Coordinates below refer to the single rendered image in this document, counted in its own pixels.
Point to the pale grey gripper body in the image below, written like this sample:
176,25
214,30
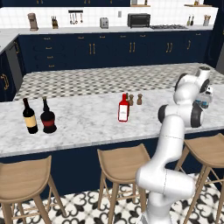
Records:
203,101

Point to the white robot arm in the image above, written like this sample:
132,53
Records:
170,140

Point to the wooden bar stool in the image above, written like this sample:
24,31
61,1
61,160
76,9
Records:
208,151
122,166
20,180

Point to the brown pepper mill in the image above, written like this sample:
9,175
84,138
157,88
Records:
139,99
131,100

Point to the dark blue tall cupboard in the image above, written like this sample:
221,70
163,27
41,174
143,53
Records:
217,32

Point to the red bottle white label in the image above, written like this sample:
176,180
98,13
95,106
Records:
123,110

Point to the pot with tools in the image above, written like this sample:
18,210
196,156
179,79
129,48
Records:
206,21

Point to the dark condiment bottle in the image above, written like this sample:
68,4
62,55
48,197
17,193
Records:
188,21
192,21

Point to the black hob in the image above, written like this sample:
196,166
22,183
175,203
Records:
168,26

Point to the black toaster oven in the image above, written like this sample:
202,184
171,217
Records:
138,20

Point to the dark blue base cupboards run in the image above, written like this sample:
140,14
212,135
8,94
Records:
110,51

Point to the silver toaster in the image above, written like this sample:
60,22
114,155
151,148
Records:
104,23

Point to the dark blue island base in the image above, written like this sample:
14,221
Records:
78,172

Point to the round dark bottle red label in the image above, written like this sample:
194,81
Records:
48,121

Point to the knife block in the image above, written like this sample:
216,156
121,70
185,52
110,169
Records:
54,23

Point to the dark wine bottle yellow label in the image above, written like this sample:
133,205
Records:
30,119

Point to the brown coffee machine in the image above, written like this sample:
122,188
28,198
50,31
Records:
33,22

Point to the grey dishwasher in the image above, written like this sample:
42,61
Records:
14,62

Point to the dark blue side cupboards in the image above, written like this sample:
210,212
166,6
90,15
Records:
5,78

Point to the wooden wall shelf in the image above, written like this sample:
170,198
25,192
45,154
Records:
198,4
140,5

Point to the wall socket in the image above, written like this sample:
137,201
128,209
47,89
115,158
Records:
120,14

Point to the rail with hanging tools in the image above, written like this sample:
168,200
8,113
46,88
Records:
75,16

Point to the dark blue wall cupboards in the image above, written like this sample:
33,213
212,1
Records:
64,2

